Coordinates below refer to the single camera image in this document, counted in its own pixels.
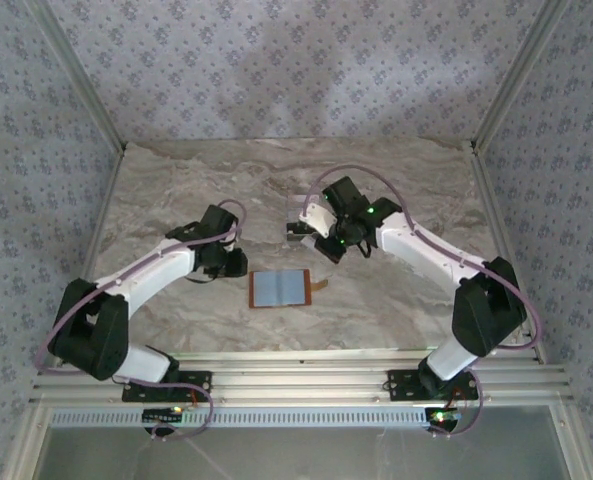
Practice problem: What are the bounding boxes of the aluminium corner post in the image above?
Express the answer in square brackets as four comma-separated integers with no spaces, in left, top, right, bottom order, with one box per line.
[469,0,575,151]
[25,0,128,151]

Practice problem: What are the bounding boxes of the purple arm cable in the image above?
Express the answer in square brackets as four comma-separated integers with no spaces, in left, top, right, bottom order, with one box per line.
[298,164,542,441]
[35,198,250,444]

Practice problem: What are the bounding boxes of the aluminium table side rail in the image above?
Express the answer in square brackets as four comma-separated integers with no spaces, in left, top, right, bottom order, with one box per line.
[49,142,128,369]
[469,142,548,365]

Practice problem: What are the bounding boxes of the brown leather card holder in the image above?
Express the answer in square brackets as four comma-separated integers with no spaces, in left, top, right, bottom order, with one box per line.
[248,268,333,310]

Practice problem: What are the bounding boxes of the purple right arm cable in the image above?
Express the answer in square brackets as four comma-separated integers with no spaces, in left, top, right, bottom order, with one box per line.
[298,164,542,441]

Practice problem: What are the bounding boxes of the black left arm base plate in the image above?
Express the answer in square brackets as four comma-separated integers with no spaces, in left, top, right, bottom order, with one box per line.
[120,368,213,404]

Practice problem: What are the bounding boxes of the slotted grey cable duct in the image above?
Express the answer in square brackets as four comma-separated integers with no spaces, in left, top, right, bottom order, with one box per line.
[48,405,435,430]

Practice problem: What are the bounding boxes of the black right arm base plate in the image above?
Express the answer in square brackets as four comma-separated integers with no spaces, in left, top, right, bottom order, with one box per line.
[386,368,480,402]

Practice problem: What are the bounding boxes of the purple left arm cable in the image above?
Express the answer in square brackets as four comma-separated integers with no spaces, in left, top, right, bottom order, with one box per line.
[35,198,250,444]

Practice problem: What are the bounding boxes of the aluminium mounting rails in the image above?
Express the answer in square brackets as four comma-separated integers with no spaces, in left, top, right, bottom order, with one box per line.
[29,348,575,407]

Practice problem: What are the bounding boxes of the grey metal panel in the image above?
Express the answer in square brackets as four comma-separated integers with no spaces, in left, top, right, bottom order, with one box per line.
[40,427,572,480]

